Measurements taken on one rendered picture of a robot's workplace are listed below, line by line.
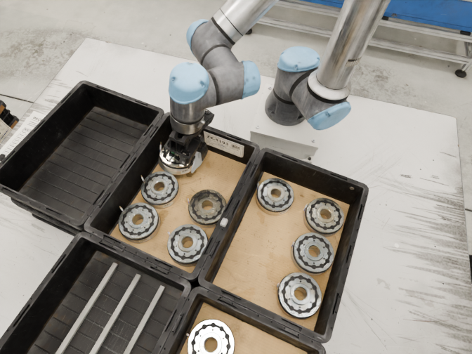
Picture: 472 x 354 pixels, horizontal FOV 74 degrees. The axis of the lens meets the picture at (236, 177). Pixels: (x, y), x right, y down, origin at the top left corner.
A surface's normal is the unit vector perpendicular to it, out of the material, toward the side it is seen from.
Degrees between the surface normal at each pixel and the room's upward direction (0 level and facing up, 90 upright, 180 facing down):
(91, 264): 0
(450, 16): 90
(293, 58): 7
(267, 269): 0
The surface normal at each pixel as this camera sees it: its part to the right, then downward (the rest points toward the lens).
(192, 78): 0.16, -0.44
